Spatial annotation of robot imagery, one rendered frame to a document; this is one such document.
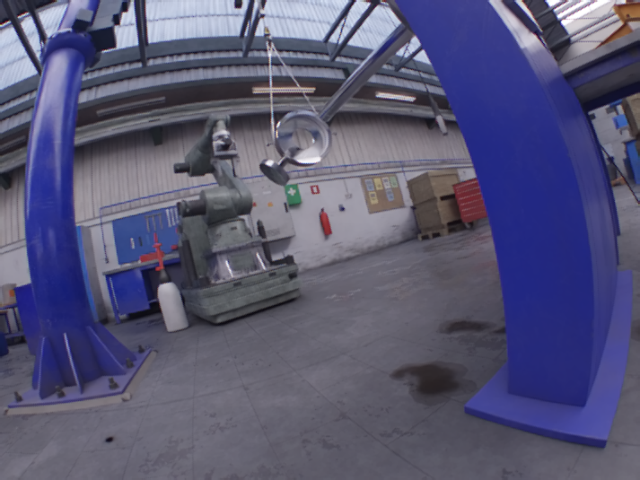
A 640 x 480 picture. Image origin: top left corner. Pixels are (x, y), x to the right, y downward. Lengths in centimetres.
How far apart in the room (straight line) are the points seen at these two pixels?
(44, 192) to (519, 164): 176
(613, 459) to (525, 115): 53
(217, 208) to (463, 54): 215
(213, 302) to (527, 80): 211
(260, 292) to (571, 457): 215
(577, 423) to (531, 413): 9
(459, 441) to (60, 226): 169
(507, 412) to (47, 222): 178
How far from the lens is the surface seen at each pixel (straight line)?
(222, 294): 215
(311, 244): 578
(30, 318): 337
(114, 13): 251
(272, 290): 230
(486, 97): 49
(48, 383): 156
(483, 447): 54
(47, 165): 169
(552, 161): 44
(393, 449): 56
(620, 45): 142
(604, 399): 59
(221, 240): 244
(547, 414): 56
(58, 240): 156
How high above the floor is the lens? 39
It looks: 2 degrees up
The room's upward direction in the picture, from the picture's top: 14 degrees counter-clockwise
